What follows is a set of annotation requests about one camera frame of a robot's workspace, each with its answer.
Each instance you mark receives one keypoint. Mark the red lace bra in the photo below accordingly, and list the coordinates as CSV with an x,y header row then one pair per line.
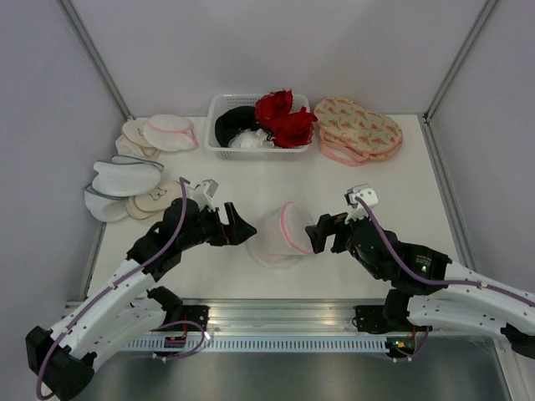
x,y
288,129

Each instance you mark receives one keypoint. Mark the white bra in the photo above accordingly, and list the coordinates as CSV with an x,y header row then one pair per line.
x,y
252,139

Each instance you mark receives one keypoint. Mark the cream mesh bag rear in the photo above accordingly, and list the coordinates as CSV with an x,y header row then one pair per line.
x,y
133,142

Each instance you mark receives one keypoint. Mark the black bra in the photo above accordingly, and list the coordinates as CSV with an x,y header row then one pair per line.
x,y
233,122

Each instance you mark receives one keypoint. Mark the cream mesh bag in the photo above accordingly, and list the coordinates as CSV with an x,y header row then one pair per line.
x,y
133,142
154,202

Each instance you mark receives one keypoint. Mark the right aluminium frame post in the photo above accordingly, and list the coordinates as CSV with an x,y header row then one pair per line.
x,y
484,15

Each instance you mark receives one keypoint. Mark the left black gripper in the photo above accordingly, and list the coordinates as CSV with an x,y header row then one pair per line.
x,y
231,234

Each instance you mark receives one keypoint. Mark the white pink-trim mesh bag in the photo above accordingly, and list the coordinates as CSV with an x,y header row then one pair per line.
x,y
170,133

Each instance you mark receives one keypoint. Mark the white blue-trim mesh bag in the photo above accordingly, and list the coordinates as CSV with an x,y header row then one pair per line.
x,y
118,180

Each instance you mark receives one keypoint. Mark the cream mesh bag front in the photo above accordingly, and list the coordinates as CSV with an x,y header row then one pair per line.
x,y
154,202

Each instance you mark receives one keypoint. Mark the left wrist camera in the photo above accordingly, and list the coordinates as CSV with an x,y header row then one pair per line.
x,y
203,194

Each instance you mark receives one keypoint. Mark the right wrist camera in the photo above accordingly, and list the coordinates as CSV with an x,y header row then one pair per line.
x,y
356,197

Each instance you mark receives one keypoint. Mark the aluminium mounting rail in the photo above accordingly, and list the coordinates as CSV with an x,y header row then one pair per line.
x,y
275,317

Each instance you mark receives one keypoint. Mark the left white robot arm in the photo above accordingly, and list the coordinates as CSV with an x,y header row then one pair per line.
x,y
66,356

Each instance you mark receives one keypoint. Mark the floral padded laundry bag stack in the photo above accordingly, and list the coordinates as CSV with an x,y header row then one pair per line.
x,y
353,135

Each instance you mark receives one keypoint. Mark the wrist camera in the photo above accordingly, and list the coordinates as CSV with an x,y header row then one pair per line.
x,y
203,194
356,197

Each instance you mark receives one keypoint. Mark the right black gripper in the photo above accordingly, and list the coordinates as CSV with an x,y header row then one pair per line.
x,y
317,234

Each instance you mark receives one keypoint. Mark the white slotted cable duct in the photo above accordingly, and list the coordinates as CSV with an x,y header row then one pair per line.
x,y
266,344

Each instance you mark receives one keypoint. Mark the left aluminium frame post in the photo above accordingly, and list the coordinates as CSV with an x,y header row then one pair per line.
x,y
83,35

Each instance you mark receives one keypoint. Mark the aluminium frame post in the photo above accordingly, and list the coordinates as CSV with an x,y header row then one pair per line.
x,y
83,35
484,15

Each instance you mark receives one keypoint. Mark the white mesh pink-zipper laundry bag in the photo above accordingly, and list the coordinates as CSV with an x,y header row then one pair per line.
x,y
281,240

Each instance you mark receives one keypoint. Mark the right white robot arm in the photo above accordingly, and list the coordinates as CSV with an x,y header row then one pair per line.
x,y
428,286

